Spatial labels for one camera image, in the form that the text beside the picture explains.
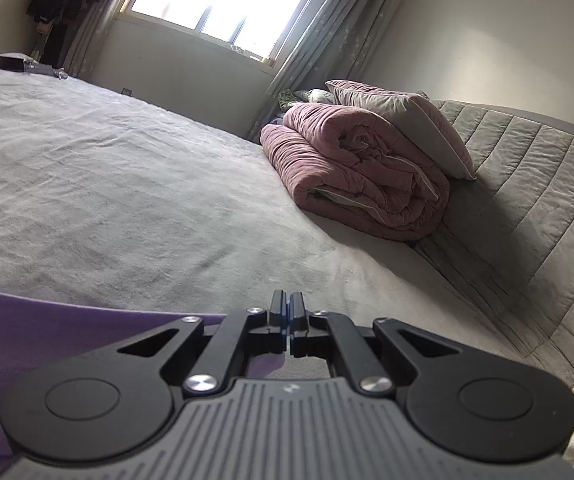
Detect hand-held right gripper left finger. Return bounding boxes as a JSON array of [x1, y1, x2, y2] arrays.
[[117, 290, 290, 396]]

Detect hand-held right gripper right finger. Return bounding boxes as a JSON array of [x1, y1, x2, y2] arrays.
[[289, 291, 460, 396]]

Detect purple pants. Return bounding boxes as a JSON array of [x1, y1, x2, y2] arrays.
[[0, 287, 333, 480]]

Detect pink folded quilt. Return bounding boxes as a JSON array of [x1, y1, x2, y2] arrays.
[[259, 102, 452, 243]]

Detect grey bed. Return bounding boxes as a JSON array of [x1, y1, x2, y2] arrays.
[[0, 52, 574, 411]]

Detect green floral pillow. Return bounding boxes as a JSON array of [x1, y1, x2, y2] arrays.
[[276, 89, 333, 111]]

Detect pink pillow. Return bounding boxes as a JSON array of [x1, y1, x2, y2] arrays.
[[326, 79, 478, 181]]

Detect grey quilted headboard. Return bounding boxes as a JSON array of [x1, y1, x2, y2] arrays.
[[414, 100, 574, 386]]

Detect window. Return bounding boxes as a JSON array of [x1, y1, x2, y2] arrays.
[[120, 0, 335, 63]]

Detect white cable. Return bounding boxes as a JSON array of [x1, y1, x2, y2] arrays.
[[24, 60, 70, 80]]

